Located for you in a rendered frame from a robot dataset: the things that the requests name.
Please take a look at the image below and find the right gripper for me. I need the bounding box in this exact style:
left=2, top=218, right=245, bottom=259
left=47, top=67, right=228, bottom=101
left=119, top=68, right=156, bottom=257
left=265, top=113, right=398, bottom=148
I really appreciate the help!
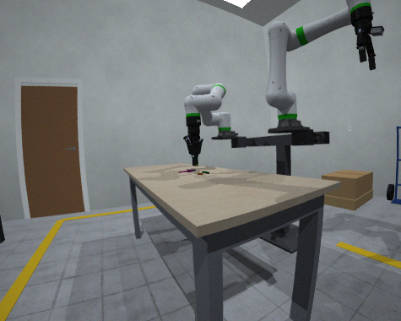
left=185, top=125, right=203, bottom=166

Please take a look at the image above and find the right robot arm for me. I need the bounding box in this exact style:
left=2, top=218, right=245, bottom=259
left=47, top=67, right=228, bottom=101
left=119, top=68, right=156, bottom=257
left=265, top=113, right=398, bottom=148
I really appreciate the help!
left=184, top=83, right=238, bottom=136

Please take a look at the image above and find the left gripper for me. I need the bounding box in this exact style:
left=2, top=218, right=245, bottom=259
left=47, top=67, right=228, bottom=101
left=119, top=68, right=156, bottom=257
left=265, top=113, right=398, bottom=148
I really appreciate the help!
left=354, top=18, right=376, bottom=70

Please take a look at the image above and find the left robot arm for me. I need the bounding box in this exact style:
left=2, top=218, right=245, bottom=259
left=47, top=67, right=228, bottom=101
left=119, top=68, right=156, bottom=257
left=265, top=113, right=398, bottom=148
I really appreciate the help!
left=266, top=0, right=374, bottom=128

